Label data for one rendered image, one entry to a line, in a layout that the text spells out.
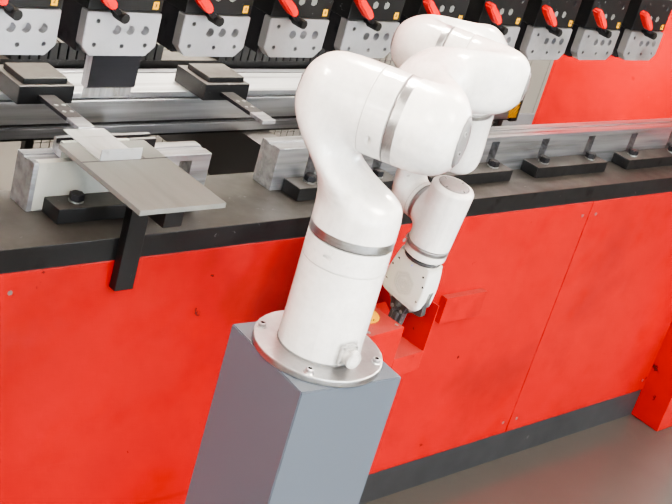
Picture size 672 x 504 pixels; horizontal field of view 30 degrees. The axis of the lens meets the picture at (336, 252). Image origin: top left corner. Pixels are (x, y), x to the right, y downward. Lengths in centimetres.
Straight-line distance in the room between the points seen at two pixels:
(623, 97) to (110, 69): 219
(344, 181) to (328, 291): 15
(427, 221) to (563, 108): 193
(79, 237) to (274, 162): 53
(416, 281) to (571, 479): 143
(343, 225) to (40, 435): 96
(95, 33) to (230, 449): 76
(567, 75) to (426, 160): 265
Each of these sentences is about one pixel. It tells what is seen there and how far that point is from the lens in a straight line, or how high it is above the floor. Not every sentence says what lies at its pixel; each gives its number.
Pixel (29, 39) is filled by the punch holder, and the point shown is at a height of 120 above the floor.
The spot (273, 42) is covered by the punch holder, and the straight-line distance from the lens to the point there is 242.
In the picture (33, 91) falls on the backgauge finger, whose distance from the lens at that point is 245.
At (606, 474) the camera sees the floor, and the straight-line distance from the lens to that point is 382.
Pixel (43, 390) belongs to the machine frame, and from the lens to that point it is 235.
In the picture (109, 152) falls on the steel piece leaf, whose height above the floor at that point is 102.
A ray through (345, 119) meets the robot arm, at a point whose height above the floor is 136.
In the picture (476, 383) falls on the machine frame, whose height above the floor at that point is 31.
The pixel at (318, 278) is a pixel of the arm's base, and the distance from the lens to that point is 168.
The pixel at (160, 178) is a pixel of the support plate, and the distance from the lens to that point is 221.
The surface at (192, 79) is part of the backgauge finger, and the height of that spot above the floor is 101.
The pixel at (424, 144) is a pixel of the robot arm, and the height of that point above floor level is 136.
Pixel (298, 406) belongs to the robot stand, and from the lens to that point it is 169.
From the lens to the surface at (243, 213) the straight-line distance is 247.
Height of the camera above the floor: 185
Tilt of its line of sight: 24 degrees down
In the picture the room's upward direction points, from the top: 17 degrees clockwise
